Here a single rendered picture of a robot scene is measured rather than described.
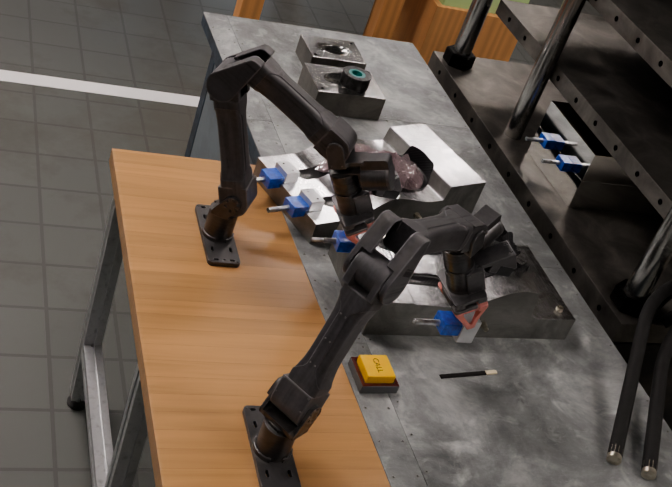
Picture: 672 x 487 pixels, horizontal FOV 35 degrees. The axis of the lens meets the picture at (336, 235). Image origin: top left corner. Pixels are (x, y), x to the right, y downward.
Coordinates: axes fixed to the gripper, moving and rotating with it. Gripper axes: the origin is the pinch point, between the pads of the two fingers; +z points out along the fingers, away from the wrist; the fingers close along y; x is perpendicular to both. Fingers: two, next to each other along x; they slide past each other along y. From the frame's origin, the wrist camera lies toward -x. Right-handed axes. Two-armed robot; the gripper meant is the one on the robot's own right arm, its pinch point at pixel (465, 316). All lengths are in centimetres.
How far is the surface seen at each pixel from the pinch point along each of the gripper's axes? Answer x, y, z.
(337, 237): 16.8, 28.9, -3.8
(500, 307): -11.1, 10.0, 12.3
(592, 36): -88, 119, 33
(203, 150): 36, 130, 38
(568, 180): -55, 68, 39
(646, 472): -23.9, -29.2, 27.2
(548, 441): -8.1, -19.1, 21.2
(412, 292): 6.3, 13.9, 3.5
